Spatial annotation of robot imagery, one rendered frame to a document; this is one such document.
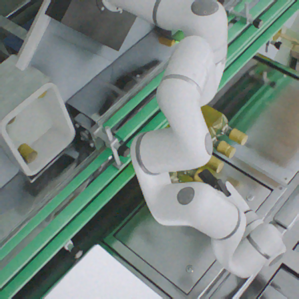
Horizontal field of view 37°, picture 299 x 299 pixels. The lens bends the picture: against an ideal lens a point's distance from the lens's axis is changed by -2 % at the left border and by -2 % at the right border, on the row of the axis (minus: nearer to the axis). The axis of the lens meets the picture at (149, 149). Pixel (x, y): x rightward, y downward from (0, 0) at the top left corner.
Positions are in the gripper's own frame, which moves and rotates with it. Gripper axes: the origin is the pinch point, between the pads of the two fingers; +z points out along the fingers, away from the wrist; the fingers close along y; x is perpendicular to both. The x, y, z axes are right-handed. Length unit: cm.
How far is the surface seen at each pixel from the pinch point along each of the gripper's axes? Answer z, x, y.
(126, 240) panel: 4.0, 25.7, -12.8
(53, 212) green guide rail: 14.6, 39.4, 3.6
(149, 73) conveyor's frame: 30.3, -3.1, 15.7
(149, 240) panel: 0.2, 20.4, -12.7
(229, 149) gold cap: 3.2, -10.5, 2.0
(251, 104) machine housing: 23.1, -37.5, -15.6
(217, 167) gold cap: 1.0, -4.5, 1.4
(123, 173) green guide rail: 18.0, 16.5, -3.3
